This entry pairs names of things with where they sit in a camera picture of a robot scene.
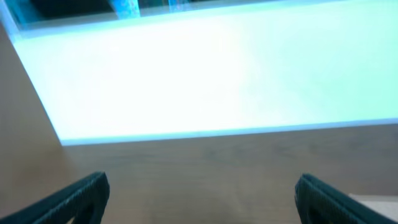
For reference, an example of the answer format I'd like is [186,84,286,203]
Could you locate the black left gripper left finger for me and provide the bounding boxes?
[1,172,110,224]

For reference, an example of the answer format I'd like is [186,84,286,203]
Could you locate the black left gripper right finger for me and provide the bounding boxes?
[295,174,397,224]

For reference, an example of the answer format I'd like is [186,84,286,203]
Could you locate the brown cardboard box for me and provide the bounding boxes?
[349,194,398,222]

